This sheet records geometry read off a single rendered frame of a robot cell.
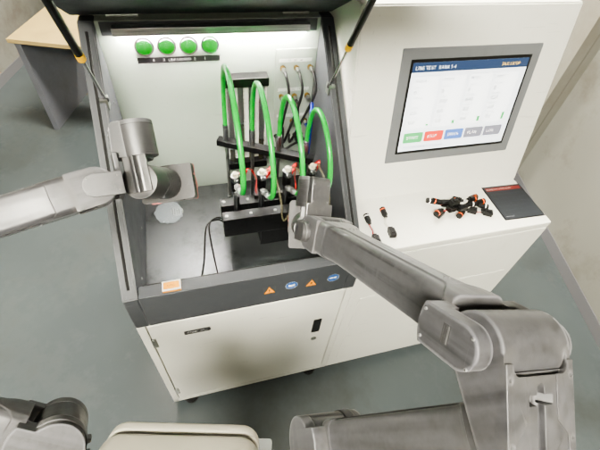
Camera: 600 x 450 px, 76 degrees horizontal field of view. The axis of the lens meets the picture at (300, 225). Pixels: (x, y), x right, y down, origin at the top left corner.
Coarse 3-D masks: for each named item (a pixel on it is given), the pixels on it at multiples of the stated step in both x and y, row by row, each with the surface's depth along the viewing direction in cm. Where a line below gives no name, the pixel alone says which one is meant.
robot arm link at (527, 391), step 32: (480, 320) 31; (512, 320) 31; (544, 320) 33; (512, 352) 29; (544, 352) 31; (480, 384) 31; (512, 384) 29; (544, 384) 30; (352, 416) 53; (384, 416) 45; (416, 416) 40; (448, 416) 35; (480, 416) 30; (512, 416) 29; (544, 416) 30; (320, 448) 54; (352, 448) 50; (384, 448) 44; (416, 448) 39; (448, 448) 35; (480, 448) 30; (512, 448) 28; (544, 448) 30
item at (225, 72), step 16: (224, 64) 97; (224, 80) 109; (224, 96) 115; (224, 112) 120; (224, 128) 124; (240, 128) 89; (240, 144) 89; (240, 160) 90; (240, 176) 92; (240, 192) 98
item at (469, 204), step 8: (432, 200) 131; (440, 200) 131; (448, 200) 131; (456, 200) 129; (472, 200) 132; (480, 200) 133; (440, 208) 128; (448, 208) 129; (456, 208) 130; (464, 208) 130; (472, 208) 132; (440, 216) 129; (456, 216) 131; (488, 216) 133
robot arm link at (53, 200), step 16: (64, 176) 56; (80, 176) 57; (16, 192) 54; (32, 192) 54; (48, 192) 55; (64, 192) 56; (80, 192) 57; (0, 208) 53; (16, 208) 54; (32, 208) 54; (48, 208) 55; (64, 208) 56; (80, 208) 56; (96, 208) 62; (0, 224) 53; (16, 224) 54; (32, 224) 55
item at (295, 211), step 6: (294, 204) 82; (294, 210) 82; (300, 210) 82; (294, 216) 82; (288, 234) 83; (294, 234) 83; (288, 240) 83; (294, 240) 83; (288, 246) 83; (294, 246) 83; (300, 246) 83
